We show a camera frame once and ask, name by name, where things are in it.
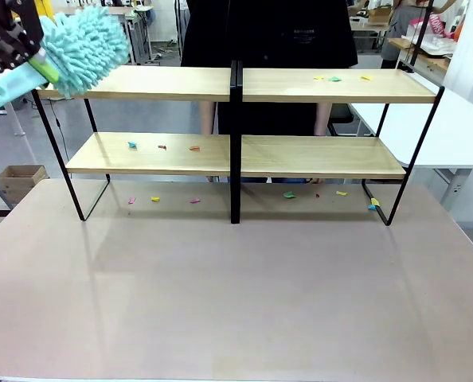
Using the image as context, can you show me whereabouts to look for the black stand pole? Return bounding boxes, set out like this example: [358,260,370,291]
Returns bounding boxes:
[403,0,436,76]

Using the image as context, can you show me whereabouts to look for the light wooden table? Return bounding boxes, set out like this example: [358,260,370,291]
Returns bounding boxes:
[388,37,452,73]

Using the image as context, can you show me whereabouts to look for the person in grey dress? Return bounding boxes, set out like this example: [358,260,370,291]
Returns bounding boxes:
[381,0,424,69]

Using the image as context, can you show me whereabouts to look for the teal chenille duster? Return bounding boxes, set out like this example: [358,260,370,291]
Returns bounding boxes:
[0,6,130,108]

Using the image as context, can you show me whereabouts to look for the person's left forearm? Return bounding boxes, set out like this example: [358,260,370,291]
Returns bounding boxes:
[313,102,334,137]

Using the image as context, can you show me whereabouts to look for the small cardboard box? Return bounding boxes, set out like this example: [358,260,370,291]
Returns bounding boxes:
[366,7,393,23]

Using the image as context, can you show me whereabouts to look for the pink printed bag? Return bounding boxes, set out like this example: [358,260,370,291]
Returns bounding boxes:
[428,14,447,39]

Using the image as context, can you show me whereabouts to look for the black office chair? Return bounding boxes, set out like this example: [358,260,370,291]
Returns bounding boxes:
[326,103,355,137]

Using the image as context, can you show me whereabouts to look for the wooden shelf unit black frame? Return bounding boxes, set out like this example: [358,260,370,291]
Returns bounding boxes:
[31,59,241,224]
[230,59,447,227]

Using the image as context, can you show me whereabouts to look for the person's right forearm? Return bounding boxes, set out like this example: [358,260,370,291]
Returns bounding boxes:
[199,101,218,136]

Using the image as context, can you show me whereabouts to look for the person in black clothes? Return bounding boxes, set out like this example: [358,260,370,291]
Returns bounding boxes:
[180,0,359,137]

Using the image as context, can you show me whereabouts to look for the large open cardboard box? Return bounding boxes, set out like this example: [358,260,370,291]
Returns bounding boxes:
[0,164,49,205]

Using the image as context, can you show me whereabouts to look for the person in yellow shirt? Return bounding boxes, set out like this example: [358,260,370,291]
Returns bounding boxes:
[35,0,57,19]

